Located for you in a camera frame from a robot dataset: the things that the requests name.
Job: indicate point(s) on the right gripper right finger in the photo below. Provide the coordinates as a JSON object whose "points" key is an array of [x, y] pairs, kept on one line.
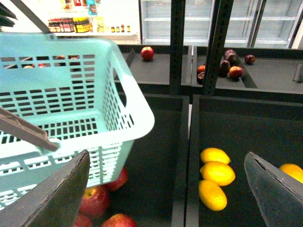
{"points": [[278, 195]]}

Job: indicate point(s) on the red apple right shelf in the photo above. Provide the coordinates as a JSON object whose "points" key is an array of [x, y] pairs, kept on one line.
{"points": [[235, 72]]}

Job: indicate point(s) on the brown basket handle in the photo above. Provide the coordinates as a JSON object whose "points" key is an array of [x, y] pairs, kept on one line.
{"points": [[15, 125]]}

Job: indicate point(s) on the red apple bottom centre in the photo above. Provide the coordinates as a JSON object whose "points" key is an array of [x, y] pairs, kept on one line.
{"points": [[120, 220]]}

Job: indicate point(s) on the black shelf post left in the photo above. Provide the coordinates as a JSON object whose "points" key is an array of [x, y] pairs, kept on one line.
{"points": [[176, 45]]}

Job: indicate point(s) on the dark purple fruit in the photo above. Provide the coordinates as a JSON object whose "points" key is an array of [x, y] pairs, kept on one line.
{"points": [[224, 68], [230, 56]]}

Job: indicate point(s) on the yellow lemon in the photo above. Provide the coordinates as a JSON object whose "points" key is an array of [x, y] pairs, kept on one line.
{"points": [[214, 154], [293, 170], [220, 173], [212, 196]]}

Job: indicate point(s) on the dark fruit behind post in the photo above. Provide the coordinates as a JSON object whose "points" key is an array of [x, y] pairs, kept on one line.
{"points": [[200, 77]]}

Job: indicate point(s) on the light blue plastic basket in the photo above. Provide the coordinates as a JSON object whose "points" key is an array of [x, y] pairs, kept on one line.
{"points": [[82, 93]]}

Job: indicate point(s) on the yellow lemon top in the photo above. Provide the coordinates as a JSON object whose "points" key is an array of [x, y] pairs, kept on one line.
{"points": [[214, 154]]}

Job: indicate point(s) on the red apple bottom left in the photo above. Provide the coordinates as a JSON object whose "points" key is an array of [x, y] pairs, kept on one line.
{"points": [[82, 221]]}

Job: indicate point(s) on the dark purple fruit top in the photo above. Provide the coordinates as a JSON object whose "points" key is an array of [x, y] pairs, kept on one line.
{"points": [[230, 56]]}

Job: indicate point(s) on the red apple large front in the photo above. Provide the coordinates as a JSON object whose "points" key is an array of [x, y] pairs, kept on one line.
{"points": [[95, 202]]}

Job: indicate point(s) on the red fruit behind post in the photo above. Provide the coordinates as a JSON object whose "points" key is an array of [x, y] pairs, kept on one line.
{"points": [[201, 69]]}

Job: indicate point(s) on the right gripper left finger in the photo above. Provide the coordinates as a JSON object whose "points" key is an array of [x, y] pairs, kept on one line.
{"points": [[54, 202]]}

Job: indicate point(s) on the red apple upper shelf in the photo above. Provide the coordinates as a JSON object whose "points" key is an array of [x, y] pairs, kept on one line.
{"points": [[147, 53]]}

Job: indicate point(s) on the red apple shelf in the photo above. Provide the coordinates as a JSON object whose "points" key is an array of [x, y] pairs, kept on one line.
{"points": [[147, 53], [235, 72]]}

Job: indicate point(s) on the yellow lemon bottom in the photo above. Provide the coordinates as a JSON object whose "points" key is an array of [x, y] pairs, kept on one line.
{"points": [[212, 196]]}

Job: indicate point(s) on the red apple under basket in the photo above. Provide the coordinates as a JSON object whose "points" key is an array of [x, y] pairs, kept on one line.
{"points": [[119, 182]]}

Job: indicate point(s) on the bottles on white shelf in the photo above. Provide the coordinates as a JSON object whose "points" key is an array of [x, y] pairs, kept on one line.
{"points": [[82, 25]]}

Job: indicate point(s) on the dark purple fruit middle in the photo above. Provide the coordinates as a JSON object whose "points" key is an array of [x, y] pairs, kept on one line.
{"points": [[224, 68]]}

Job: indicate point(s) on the dark red fruit far right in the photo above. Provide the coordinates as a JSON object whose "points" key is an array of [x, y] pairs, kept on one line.
{"points": [[249, 59]]}

